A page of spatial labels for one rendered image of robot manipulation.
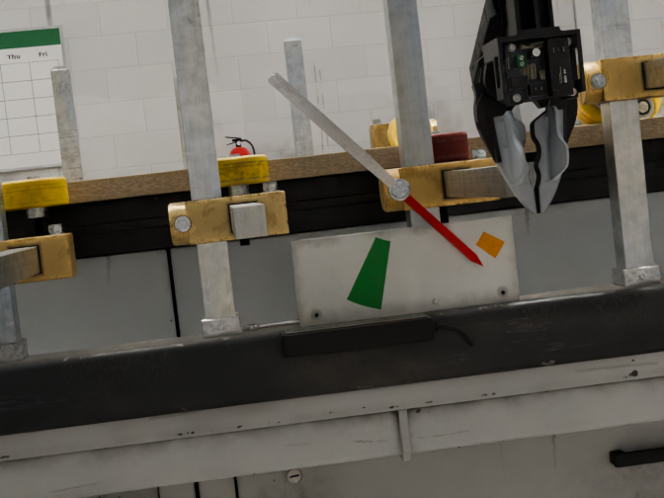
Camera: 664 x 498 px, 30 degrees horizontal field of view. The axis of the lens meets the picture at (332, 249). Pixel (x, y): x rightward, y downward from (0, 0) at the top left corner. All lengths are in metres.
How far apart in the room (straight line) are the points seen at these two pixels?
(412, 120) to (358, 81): 7.34
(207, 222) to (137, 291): 0.26
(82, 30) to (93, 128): 0.67
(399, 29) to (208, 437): 0.53
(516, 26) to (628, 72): 0.48
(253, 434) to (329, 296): 0.19
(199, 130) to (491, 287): 0.38
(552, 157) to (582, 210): 0.63
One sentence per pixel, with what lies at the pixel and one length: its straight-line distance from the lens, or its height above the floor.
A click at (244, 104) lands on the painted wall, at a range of 8.64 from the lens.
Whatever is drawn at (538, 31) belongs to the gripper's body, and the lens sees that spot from 1.05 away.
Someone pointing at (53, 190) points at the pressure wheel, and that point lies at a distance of 1.54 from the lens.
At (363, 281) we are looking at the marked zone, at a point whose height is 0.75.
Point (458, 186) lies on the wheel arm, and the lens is 1.36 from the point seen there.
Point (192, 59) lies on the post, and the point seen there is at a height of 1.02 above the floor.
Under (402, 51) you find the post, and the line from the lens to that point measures 1.46.
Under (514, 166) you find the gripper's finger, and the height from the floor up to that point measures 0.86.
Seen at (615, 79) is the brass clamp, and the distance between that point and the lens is 1.50.
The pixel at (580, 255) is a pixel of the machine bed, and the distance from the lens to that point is 1.72.
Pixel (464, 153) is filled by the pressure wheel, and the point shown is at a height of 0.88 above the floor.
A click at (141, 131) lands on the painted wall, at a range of 8.57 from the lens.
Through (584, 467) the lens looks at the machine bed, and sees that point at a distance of 1.80.
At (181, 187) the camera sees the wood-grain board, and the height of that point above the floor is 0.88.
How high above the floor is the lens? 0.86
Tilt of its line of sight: 3 degrees down
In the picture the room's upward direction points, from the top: 6 degrees counter-clockwise
